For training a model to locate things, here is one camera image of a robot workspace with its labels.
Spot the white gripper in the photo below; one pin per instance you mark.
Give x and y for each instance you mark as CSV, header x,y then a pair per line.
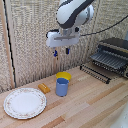
x,y
61,38

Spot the blue cup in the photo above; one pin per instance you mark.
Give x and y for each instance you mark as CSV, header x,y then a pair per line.
x,y
62,87

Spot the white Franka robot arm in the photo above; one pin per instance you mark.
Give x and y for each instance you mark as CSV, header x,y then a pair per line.
x,y
74,11

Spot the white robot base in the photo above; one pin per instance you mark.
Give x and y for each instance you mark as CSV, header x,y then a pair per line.
x,y
124,120

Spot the yellow bowl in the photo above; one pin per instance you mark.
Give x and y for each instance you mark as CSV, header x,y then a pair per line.
x,y
64,75

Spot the black dish rack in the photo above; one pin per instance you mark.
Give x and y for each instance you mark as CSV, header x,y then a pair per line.
x,y
110,57

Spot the white patterned plate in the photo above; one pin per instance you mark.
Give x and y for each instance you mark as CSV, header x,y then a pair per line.
x,y
25,103

